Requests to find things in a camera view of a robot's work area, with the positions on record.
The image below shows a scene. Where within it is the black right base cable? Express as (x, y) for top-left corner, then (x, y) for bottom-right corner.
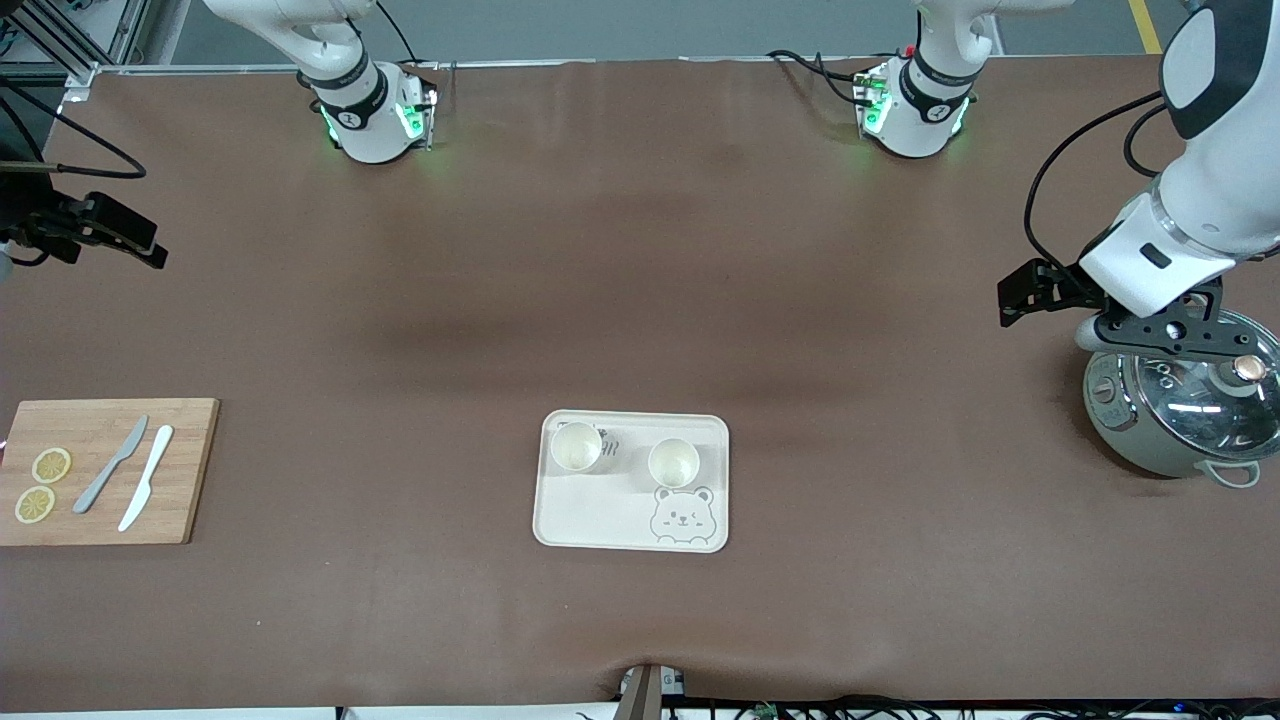
(376, 0), (422, 67)

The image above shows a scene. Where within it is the long black left arm cable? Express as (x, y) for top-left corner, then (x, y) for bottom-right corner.
(1022, 90), (1169, 273)

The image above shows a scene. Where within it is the short black left arm cable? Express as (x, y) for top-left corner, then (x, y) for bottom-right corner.
(1123, 100), (1169, 181)

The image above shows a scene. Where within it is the cream bear print tray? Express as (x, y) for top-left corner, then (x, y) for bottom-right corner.
(532, 409), (731, 554)

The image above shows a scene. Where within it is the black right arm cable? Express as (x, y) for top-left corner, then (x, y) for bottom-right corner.
(0, 78), (149, 182)

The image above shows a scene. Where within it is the glass pot lid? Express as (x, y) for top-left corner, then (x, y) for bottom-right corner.
(1120, 308), (1280, 463)

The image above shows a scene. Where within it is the grey pot with glass lid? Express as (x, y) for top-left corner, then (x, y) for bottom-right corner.
(1083, 310), (1280, 489)

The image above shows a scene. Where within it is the aluminium frame profile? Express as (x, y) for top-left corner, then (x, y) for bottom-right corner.
(0, 0), (151, 103)

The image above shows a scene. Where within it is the white IKEA cup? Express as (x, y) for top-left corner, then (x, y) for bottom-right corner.
(647, 437), (701, 491)
(550, 421), (604, 475)

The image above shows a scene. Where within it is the grey plastic knife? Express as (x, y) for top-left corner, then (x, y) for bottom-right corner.
(72, 415), (150, 515)

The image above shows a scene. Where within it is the white plastic knife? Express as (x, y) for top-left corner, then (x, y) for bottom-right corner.
(117, 425), (175, 533)

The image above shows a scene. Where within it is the black left base cable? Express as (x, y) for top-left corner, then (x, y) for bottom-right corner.
(767, 48), (869, 107)

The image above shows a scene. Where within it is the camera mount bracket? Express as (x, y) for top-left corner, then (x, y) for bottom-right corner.
(618, 664), (687, 720)

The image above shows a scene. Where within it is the black base cable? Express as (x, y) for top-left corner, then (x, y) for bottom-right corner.
(767, 48), (869, 107)
(376, 0), (422, 67)

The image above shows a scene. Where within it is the brown table mat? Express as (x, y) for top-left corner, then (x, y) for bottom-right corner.
(0, 55), (1280, 713)

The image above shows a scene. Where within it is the wooden cutting board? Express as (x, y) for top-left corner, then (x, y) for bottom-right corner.
(0, 398), (221, 547)

